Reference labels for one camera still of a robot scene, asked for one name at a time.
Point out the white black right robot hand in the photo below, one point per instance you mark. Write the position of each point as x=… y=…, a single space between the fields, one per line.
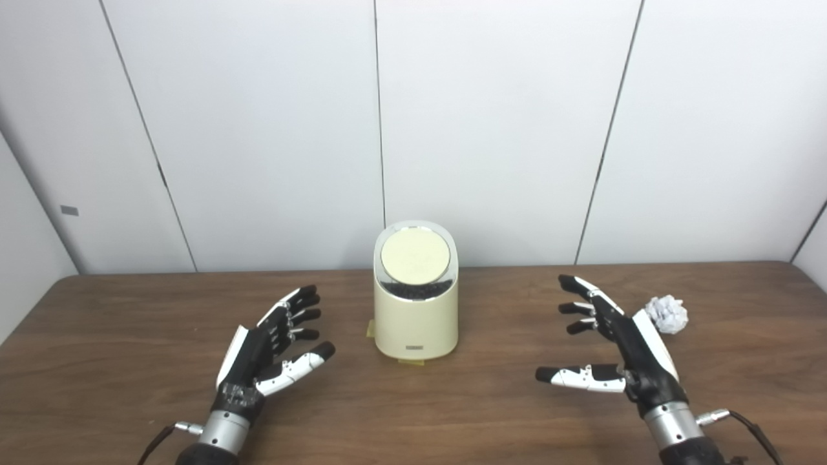
x=639 y=352

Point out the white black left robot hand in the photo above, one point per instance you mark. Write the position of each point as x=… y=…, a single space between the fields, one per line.
x=249 y=361

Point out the white paper ball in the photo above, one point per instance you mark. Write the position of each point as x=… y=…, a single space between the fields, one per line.
x=667 y=314

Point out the cream-colored bin body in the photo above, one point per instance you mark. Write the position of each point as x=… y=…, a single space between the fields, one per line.
x=417 y=320

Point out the round cream bin lid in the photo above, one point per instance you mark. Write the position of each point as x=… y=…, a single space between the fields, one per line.
x=415 y=256

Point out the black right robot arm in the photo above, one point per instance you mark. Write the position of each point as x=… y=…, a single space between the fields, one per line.
x=678 y=439

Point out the small yellow tape piece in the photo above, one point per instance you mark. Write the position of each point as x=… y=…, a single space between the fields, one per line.
x=371 y=329

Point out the wide yellow tape piece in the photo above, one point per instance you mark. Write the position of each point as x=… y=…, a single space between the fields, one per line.
x=411 y=361

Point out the small grey wall label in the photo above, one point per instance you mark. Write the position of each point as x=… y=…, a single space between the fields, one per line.
x=69 y=210

